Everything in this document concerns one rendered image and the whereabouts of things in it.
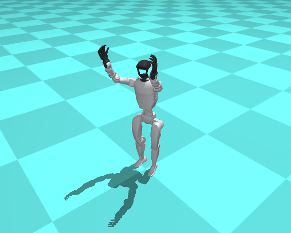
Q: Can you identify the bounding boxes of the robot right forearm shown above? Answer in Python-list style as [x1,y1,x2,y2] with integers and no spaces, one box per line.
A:
[105,62,116,78]

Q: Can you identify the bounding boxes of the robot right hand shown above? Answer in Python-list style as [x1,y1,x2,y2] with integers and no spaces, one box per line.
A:
[98,45,110,68]

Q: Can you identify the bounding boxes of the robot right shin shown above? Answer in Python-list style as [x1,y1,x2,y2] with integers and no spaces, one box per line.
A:
[135,142,146,161]

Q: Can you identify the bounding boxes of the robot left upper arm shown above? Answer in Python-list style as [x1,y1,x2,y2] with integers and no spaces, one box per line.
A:
[153,81,162,92]

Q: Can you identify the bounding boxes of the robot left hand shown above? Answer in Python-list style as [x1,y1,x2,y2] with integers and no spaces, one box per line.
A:
[149,55,158,80]

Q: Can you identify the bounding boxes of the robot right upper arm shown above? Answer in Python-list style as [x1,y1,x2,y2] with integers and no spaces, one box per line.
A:
[112,74,136,87]

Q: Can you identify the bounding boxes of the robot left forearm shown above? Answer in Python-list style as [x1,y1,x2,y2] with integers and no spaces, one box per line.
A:
[149,75,162,89]

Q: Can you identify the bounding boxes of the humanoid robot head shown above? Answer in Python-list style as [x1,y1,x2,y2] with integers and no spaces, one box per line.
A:
[136,60,151,82]

